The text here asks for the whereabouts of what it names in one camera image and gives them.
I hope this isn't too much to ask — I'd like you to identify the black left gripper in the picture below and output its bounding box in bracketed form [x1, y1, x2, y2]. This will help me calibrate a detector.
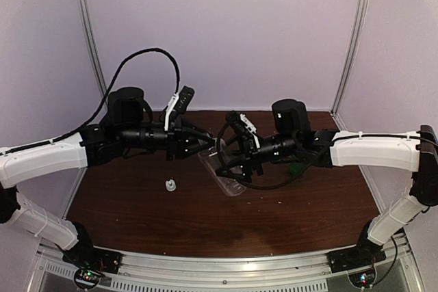
[118, 115, 216, 161]

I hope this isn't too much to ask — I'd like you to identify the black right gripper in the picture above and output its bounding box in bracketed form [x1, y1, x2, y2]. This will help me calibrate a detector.
[216, 131, 299, 183]

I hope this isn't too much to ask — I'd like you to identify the clear plastic bottle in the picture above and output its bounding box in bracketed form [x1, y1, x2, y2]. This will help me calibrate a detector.
[198, 144, 246, 197]

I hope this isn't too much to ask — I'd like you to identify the white flip bottle cap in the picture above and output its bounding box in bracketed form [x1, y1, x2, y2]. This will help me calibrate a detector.
[165, 179, 177, 192]

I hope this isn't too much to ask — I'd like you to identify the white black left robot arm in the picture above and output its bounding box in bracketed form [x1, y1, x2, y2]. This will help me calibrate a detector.
[1, 87, 215, 267]

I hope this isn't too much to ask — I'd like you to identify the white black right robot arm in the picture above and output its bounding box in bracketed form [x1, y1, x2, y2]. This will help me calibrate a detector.
[216, 99, 437, 266]

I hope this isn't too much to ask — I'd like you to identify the green plastic bottle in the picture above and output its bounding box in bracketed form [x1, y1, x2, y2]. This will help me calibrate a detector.
[288, 161, 305, 178]

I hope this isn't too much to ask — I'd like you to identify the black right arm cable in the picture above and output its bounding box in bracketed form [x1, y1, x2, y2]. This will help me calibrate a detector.
[215, 117, 335, 191]

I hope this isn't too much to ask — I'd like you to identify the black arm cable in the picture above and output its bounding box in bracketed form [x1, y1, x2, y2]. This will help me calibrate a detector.
[215, 117, 335, 191]
[0, 49, 181, 152]

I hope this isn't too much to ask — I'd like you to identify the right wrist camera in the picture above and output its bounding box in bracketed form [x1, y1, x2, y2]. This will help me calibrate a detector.
[225, 111, 261, 150]

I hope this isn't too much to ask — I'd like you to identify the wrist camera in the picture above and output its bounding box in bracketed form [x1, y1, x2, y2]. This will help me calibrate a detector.
[164, 85, 195, 131]
[225, 111, 261, 150]

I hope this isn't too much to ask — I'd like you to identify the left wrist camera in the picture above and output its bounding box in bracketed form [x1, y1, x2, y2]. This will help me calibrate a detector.
[164, 85, 195, 131]

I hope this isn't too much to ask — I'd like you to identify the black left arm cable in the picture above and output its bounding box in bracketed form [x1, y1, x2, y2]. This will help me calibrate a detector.
[0, 49, 181, 152]

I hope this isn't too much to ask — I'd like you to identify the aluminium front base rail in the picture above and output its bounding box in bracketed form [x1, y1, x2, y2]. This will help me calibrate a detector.
[30, 233, 425, 292]

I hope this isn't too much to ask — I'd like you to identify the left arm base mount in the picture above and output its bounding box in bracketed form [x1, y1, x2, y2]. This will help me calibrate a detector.
[58, 222, 123, 291]

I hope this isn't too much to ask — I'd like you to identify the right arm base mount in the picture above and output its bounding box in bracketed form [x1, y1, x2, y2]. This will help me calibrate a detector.
[327, 222, 386, 289]

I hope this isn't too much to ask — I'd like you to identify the left aluminium frame post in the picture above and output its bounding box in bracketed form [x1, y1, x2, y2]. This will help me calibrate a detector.
[77, 0, 107, 96]

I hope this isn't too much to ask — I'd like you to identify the aluminium corner post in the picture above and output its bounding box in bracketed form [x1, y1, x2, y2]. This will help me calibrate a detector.
[331, 0, 369, 118]

